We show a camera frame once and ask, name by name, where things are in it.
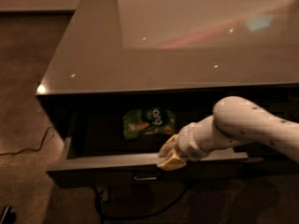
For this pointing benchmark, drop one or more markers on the black object on floor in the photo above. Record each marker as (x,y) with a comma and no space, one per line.
(7,216)

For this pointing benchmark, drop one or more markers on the green snack bag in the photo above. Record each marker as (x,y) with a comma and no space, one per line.
(148,121)

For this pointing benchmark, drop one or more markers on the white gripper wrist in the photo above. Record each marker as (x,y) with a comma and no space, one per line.
(188,143)

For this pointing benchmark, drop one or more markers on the drawer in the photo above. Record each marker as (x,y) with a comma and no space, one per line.
(95,154)

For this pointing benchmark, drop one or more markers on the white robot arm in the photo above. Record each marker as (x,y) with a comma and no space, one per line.
(235,121)

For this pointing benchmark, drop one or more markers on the dark wall baseboard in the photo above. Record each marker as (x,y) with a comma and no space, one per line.
(36,11)

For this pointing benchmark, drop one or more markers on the dark cabinet with glossy top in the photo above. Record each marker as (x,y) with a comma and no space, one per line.
(180,55)

